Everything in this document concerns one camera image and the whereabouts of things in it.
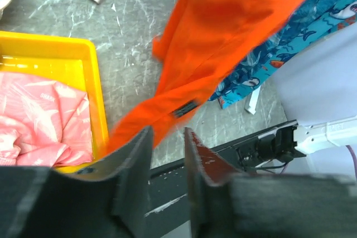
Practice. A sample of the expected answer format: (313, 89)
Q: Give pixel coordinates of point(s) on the turquoise shark shorts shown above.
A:
(313, 20)

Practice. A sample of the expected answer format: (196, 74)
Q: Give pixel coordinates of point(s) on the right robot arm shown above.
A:
(318, 85)

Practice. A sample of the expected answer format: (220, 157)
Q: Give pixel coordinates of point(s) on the orange shorts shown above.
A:
(201, 44)

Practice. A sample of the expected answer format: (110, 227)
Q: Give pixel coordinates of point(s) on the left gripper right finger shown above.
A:
(287, 205)

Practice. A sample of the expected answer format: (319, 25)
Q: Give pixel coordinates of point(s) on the yellow plastic tray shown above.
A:
(70, 61)

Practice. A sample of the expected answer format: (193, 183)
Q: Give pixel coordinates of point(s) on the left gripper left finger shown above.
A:
(105, 199)

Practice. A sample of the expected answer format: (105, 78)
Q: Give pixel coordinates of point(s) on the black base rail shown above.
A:
(194, 191)

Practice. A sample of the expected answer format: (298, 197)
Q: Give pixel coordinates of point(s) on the pink patterned shorts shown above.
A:
(43, 122)

